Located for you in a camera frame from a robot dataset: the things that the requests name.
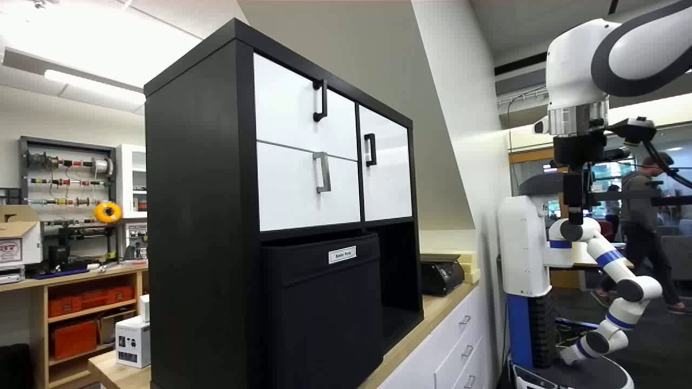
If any black device on counter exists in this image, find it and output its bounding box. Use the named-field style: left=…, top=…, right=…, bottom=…
left=420, top=253, right=467, bottom=299

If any white and blue mobile robot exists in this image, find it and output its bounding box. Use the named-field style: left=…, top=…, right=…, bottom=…
left=496, top=170, right=667, bottom=389

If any white drawer with silver handle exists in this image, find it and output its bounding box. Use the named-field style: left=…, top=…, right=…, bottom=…
left=255, top=140, right=363, bottom=233

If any small white box device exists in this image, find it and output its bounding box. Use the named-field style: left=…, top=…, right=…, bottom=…
left=115, top=314, right=153, bottom=369

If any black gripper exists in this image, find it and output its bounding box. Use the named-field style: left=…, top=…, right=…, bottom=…
left=552, top=130, right=614, bottom=227

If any white counter drawer unit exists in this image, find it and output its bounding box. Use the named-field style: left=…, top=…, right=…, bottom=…
left=376, top=285, right=494, bottom=389

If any black cabinet shelf unit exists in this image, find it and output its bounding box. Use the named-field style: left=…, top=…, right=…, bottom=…
left=143, top=17, right=427, bottom=389

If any white drawer with black handle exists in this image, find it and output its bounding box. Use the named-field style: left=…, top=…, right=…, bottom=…
left=251, top=51, right=362, bottom=161

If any person in dark clothes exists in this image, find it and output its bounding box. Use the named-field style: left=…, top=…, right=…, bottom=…
left=590, top=153, right=690, bottom=315

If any yellow foam block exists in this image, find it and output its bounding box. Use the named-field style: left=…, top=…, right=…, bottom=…
left=456, top=249, right=483, bottom=285

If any low wooden table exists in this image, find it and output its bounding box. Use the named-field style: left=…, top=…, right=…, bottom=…
left=86, top=350, right=153, bottom=389

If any white cardboard box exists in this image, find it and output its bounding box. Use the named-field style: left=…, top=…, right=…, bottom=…
left=0, top=219, right=44, bottom=274

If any tall red toolbox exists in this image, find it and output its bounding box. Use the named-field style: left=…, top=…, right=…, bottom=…
left=50, top=319, right=102, bottom=361

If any flat red toolbox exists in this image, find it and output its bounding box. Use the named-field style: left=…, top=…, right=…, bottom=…
left=47, top=280, right=138, bottom=319

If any white wall shelf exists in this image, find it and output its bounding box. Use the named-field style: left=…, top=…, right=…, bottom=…
left=119, top=143, right=149, bottom=220

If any yellow spool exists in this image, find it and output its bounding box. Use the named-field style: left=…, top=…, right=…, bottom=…
left=92, top=199, right=125, bottom=227

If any black fabric drawer bin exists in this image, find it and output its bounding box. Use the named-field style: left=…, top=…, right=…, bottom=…
left=259, top=230, right=385, bottom=389

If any wooden workbench shelf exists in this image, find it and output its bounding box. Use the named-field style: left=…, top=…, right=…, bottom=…
left=0, top=260, right=149, bottom=389

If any grey tool wall rack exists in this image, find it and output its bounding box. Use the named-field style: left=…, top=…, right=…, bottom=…
left=17, top=134, right=122, bottom=211

